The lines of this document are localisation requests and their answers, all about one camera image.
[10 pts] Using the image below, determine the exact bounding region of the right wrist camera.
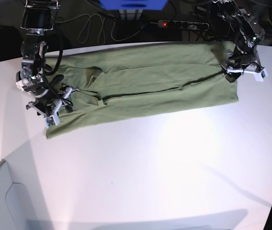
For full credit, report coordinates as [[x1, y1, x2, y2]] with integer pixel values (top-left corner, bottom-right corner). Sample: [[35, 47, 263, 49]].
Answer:
[[254, 68, 268, 82]]

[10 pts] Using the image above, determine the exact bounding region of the green T-shirt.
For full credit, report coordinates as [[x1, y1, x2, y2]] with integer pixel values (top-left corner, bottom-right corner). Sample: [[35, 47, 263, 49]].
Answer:
[[45, 42, 238, 139]]

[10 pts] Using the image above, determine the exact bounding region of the blue box overhead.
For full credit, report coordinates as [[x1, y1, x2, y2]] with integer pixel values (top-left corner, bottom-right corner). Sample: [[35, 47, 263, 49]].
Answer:
[[100, 0, 168, 11]]

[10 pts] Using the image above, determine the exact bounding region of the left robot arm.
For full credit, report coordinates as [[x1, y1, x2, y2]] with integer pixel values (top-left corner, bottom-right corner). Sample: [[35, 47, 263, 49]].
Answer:
[[61, 0, 265, 116]]

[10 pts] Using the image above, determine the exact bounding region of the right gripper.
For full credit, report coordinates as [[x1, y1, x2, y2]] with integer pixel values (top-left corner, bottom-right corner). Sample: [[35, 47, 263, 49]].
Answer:
[[25, 86, 79, 116]]

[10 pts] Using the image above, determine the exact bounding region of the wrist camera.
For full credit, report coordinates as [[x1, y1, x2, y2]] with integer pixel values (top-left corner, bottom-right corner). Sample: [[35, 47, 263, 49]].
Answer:
[[44, 114, 59, 129], [254, 68, 268, 82]]

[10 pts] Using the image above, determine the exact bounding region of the grey white cable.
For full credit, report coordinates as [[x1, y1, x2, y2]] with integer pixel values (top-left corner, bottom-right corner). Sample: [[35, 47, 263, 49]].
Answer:
[[78, 13, 148, 44]]

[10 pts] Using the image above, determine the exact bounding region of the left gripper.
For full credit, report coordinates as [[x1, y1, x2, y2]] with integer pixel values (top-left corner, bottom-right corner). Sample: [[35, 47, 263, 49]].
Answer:
[[221, 45, 267, 75]]

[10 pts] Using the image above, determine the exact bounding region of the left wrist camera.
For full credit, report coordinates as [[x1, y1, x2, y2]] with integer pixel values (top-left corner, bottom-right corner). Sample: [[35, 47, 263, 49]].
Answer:
[[44, 114, 59, 129]]

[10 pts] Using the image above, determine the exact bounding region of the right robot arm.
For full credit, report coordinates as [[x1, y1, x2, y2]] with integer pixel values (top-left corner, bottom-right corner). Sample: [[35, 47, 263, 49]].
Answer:
[[16, 28, 238, 126]]

